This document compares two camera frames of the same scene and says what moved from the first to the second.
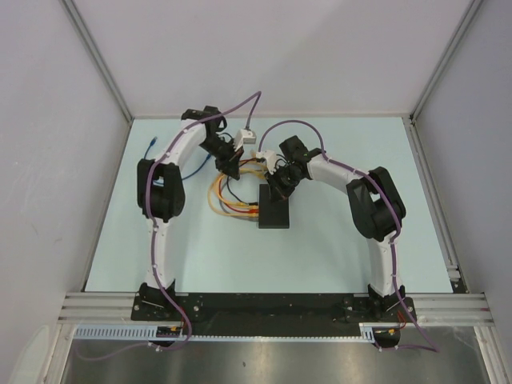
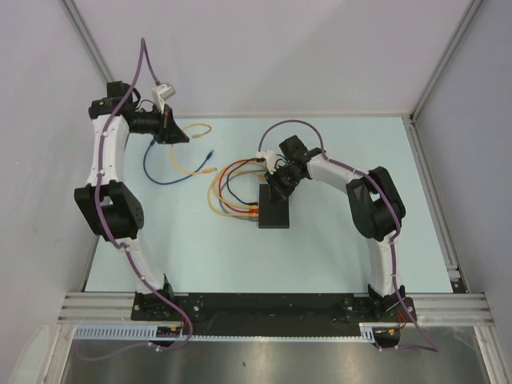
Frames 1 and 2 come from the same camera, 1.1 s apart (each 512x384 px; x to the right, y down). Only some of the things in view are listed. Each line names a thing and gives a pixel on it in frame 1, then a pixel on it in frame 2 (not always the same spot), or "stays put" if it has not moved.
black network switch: [272, 214] stays put
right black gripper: [277, 190] stays put
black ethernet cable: [252, 203] stays put
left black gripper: [230, 164] to [168, 131]
